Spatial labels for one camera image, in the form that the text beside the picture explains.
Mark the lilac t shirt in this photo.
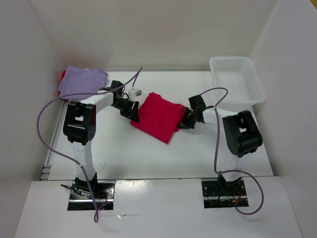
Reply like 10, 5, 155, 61
57, 65, 108, 101

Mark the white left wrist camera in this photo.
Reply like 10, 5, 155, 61
128, 88, 142, 100

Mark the magenta t shirt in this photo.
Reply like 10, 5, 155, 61
130, 92, 186, 144

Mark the red t shirt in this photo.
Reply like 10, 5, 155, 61
57, 70, 66, 96

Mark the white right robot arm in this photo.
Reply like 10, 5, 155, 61
178, 95, 263, 188

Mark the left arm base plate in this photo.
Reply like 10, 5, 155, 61
67, 180, 116, 211

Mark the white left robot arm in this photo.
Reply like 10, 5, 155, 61
63, 81, 142, 191

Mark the white plastic basket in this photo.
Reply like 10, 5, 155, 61
209, 57, 265, 107

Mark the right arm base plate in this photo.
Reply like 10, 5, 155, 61
201, 178, 249, 209

